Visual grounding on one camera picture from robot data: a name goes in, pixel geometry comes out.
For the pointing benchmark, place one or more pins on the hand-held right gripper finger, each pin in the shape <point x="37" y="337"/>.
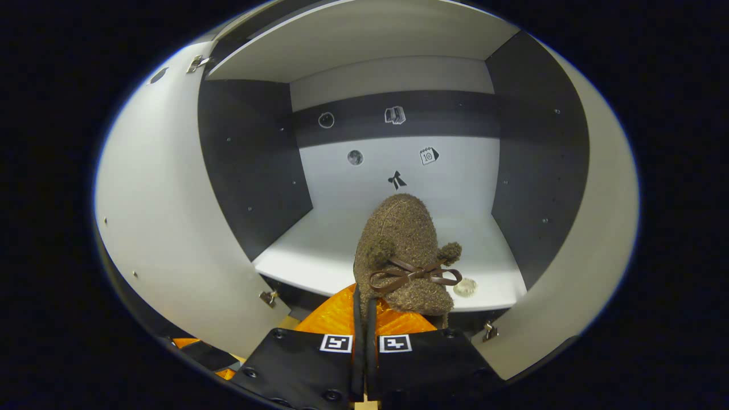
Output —
<point x="357" y="353"/>
<point x="371" y="353"/>

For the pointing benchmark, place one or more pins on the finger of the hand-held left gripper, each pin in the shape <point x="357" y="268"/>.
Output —
<point x="208" y="356"/>

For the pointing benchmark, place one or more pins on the brown fuzzy shoe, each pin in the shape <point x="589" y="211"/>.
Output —
<point x="401" y="239"/>

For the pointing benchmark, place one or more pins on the white shoe cabinet door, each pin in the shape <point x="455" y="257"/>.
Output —
<point x="603" y="228"/>
<point x="165" y="216"/>

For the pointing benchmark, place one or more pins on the white shoe cabinet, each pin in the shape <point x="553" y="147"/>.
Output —
<point x="256" y="159"/>

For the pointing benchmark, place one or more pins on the metal door hinge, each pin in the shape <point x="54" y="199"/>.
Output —
<point x="196" y="64"/>
<point x="269" y="298"/>
<point x="490" y="331"/>

